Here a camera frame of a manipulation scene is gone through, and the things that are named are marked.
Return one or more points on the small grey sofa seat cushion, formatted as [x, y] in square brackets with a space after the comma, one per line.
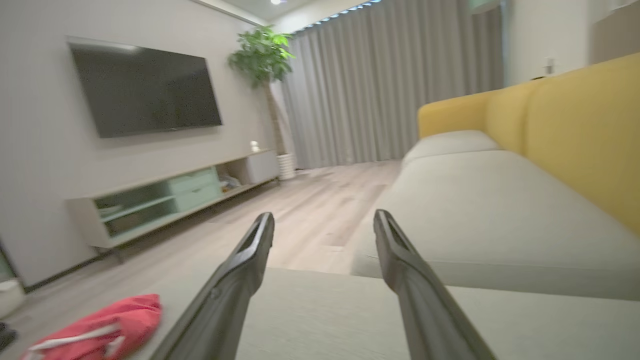
[450, 142]

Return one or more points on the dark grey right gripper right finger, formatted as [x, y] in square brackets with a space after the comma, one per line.
[425, 310]

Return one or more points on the black flat screen TV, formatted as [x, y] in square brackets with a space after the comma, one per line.
[145, 90]

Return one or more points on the ceiling LED light strip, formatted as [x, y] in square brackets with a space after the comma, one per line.
[335, 14]

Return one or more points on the grey sofa chaise seat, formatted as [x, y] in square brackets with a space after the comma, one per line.
[320, 325]

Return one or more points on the grey pleated curtain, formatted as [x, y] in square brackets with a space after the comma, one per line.
[390, 85]

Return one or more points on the small pale clutter pile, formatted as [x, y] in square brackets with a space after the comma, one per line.
[230, 184]

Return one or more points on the white ribbed plant pot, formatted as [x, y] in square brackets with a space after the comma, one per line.
[286, 167]

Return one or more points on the green leafy indoor tree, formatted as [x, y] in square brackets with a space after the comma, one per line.
[262, 55]

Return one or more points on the yellow sofa backrest cushion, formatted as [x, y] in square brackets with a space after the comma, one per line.
[450, 115]
[590, 135]
[510, 117]

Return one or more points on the white wall switch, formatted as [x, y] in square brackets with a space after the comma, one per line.
[549, 66]

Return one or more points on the small white figurine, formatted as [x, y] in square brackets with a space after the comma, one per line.
[255, 146]

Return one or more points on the large grey sofa seat cushion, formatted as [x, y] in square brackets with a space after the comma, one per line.
[500, 220]

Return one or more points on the TV cabinet with mint drawers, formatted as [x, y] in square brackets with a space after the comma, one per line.
[195, 192]

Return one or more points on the folded red garment white stripe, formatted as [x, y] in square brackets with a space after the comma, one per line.
[125, 320]

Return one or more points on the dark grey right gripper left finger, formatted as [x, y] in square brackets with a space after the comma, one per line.
[225, 305]

